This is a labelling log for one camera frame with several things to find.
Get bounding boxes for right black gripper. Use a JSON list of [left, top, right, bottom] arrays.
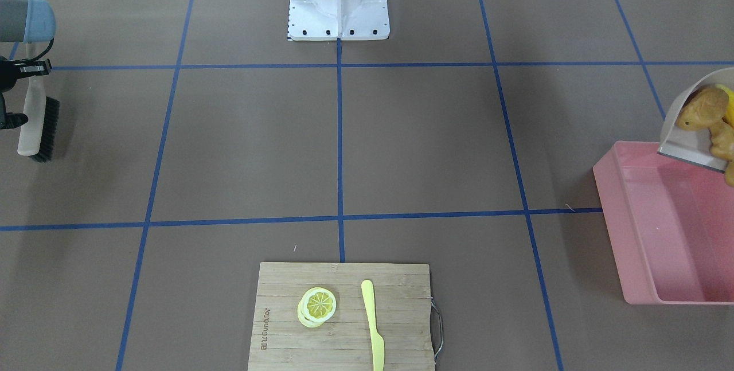
[[0, 57, 52, 93]]

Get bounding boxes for beige hand brush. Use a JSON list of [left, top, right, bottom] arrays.
[[17, 76, 60, 163]]

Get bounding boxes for beige plastic dustpan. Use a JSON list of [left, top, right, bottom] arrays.
[[657, 67, 733, 173]]

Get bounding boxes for brown toy potato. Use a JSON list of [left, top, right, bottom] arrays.
[[676, 86, 728, 131]]

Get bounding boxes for tan toy ginger root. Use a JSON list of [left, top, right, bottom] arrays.
[[709, 120, 733, 186]]

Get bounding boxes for yellow toy corn cob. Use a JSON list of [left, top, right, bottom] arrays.
[[714, 84, 734, 127]]

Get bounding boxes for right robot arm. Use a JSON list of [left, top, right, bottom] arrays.
[[1, 0, 57, 95]]

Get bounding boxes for pink plastic bin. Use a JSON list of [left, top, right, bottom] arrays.
[[593, 141, 733, 306]]

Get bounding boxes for yellow toy lemon slices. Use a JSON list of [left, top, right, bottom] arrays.
[[296, 287, 337, 329]]

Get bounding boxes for bamboo cutting board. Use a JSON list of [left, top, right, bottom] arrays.
[[247, 262, 436, 370]]

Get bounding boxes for yellow plastic knife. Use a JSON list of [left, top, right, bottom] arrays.
[[360, 279, 385, 370]]

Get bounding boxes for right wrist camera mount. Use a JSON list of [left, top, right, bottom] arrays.
[[0, 93, 29, 130]]

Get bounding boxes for white camera mast base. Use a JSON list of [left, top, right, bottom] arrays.
[[287, 0, 391, 41]]

